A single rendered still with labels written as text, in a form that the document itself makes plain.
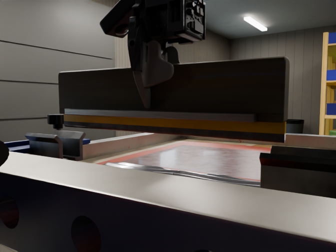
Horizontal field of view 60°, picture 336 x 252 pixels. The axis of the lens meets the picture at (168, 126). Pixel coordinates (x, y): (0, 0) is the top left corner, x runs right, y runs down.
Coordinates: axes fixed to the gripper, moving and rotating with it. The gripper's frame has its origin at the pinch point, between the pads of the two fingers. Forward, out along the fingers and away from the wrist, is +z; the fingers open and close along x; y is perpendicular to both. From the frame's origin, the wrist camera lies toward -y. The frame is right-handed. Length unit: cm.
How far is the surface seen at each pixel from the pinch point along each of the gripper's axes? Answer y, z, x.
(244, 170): 8.9, 13.5, 18.7
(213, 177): 6.7, 12.8, 8.2
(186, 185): 17.5, 4.9, -22.9
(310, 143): 17, 12, 57
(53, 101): -309, -3, 223
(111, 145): -25.6, 11.1, 19.7
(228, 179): 9.3, 12.8, 7.9
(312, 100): -38, -5, 785
